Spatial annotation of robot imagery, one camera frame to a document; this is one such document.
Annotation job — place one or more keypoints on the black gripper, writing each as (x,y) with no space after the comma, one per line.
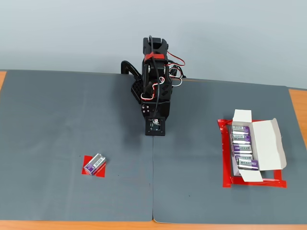
(147,109)

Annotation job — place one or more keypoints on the purple silver 9V battery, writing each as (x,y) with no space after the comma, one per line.
(95,163)
(247,164)
(241,129)
(244,157)
(242,148)
(241,139)

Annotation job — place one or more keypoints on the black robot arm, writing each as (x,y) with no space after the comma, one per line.
(161,44)

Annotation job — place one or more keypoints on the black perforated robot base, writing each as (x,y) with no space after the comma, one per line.
(136,89)

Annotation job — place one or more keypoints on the white cardboard battery box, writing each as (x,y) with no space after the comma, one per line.
(266,146)

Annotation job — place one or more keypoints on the red tape band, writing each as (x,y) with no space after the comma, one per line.
(158,56)

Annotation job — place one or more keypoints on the grey rubber mat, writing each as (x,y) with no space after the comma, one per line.
(60,119)
(192,155)

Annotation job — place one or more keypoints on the black table clamp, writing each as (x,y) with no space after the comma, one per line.
(128,65)

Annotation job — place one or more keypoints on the red tape square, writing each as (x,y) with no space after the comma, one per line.
(102,173)

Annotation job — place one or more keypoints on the black square wrist camera module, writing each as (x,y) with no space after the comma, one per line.
(156,125)

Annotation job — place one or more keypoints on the red tape frame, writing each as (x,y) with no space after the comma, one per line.
(226,167)

